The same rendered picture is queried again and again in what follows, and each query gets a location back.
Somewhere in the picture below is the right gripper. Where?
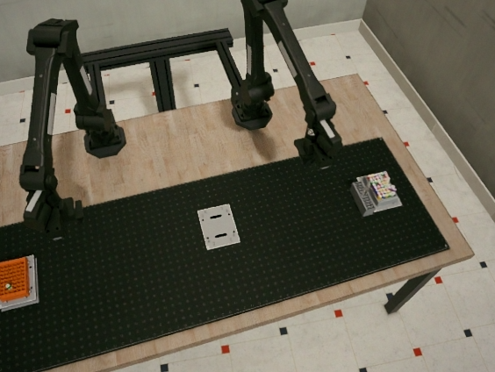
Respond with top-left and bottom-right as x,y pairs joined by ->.
52,197 -> 84,224

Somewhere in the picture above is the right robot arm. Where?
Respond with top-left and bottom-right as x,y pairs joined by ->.
19,18 -> 122,240

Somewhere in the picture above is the orange tube rack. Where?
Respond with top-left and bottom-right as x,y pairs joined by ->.
0,257 -> 30,302

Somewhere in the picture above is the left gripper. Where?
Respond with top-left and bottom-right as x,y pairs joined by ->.
294,134 -> 316,165

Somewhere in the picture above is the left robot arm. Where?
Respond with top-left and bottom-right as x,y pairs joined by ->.
235,0 -> 343,169

